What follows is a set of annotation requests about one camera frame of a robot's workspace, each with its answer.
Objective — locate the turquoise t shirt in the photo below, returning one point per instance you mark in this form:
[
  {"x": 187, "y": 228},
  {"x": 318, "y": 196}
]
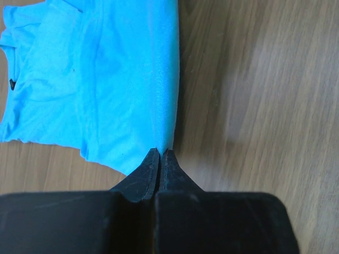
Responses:
[{"x": 98, "y": 76}]

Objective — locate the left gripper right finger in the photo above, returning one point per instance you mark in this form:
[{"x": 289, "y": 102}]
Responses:
[{"x": 190, "y": 220}]

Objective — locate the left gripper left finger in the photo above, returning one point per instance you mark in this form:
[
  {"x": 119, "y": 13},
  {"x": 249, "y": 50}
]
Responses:
[{"x": 108, "y": 221}]

